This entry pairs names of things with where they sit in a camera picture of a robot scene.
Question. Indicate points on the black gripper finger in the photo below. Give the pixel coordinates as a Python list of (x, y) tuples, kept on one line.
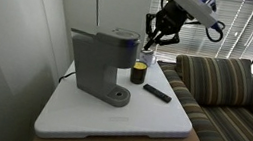
[(169, 40), (150, 25)]

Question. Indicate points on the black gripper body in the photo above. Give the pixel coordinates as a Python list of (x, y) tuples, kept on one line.
[(171, 18)]

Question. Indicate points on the grey coffee maker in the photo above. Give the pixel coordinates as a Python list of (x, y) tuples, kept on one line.
[(97, 62)]

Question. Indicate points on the white metal mug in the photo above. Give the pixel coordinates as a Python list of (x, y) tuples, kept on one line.
[(148, 58)]

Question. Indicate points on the black candle jar yellow wax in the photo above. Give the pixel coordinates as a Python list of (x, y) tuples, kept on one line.
[(138, 74)]

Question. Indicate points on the black remote control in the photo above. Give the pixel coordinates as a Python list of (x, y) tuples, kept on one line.
[(157, 93)]

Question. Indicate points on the thin metal pole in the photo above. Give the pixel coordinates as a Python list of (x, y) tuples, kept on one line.
[(97, 2)]

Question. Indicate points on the striped fabric sofa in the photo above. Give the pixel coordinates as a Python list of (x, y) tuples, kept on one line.
[(219, 81)]

